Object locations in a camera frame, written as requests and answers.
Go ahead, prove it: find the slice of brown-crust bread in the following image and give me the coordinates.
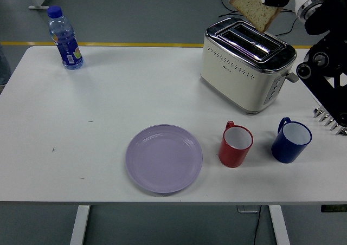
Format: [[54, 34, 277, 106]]
[[229, 0, 282, 34]]

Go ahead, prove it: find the cream and chrome toaster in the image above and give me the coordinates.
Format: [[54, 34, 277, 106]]
[[200, 17, 300, 116]]

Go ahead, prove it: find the lilac round plate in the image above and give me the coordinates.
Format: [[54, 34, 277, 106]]
[[125, 124, 204, 194]]

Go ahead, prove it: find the metal toast rack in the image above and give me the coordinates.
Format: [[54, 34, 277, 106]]
[[313, 106, 347, 136]]

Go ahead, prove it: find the blue mug white inside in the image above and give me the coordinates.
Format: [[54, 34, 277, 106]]
[[271, 117, 313, 164]]

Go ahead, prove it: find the red mug white inside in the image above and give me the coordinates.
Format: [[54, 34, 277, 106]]
[[218, 120, 254, 168]]

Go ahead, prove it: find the black table control panel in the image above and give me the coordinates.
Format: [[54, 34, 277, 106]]
[[321, 204, 347, 212]]

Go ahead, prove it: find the white table leg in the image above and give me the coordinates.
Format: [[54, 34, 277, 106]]
[[69, 204, 91, 245], [268, 204, 291, 245]]

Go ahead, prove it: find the blue-capped plastic water bottle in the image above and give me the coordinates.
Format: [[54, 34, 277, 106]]
[[47, 5, 85, 70]]

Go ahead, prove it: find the long black floor cable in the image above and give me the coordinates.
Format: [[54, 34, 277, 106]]
[[275, 8, 307, 37]]

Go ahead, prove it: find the short black floor cable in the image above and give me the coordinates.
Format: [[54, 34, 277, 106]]
[[219, 0, 245, 22]]

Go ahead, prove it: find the grey under-table bracket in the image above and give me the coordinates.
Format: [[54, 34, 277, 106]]
[[237, 204, 261, 214]]

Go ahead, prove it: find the black cable under table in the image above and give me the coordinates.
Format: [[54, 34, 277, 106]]
[[252, 205, 261, 245]]

